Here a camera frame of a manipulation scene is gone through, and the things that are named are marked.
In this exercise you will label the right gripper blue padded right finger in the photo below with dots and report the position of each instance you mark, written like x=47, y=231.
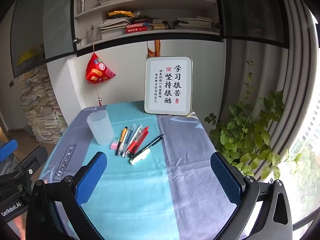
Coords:
x=229, y=177

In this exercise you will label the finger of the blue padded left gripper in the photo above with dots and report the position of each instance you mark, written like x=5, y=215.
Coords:
x=7, y=149

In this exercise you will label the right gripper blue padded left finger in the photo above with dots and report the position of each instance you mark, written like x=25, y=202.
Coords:
x=87, y=178

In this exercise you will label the blue clear gel pen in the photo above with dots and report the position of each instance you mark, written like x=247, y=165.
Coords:
x=126, y=139

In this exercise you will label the red utility knife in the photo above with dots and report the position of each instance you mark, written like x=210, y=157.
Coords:
x=138, y=144

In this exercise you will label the red pen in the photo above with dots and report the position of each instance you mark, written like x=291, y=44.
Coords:
x=138, y=137

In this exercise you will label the white clear gel pen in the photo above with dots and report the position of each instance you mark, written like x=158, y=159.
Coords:
x=135, y=134

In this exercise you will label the frosted translucent plastic cup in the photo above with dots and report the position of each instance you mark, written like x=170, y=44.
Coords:
x=101, y=127

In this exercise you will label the pale green correction tape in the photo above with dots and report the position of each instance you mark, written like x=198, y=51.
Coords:
x=141, y=156

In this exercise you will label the pink green eraser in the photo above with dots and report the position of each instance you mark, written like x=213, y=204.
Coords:
x=114, y=144

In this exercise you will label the green potted plant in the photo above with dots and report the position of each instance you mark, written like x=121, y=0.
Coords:
x=245, y=140

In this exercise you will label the yellow black pen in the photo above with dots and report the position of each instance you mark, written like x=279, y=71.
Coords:
x=124, y=131

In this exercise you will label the tall stack of books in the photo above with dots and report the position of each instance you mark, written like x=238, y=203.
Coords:
x=40, y=106

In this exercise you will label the teal and grey tablecloth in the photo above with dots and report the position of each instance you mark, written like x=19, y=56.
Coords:
x=171, y=194

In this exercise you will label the red hanging fabric ornament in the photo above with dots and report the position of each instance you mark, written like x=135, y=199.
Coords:
x=97, y=72

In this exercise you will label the framed calligraphy sign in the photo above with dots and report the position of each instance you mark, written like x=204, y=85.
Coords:
x=168, y=85

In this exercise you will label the striped ribbon medal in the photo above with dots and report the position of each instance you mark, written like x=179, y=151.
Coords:
x=156, y=52

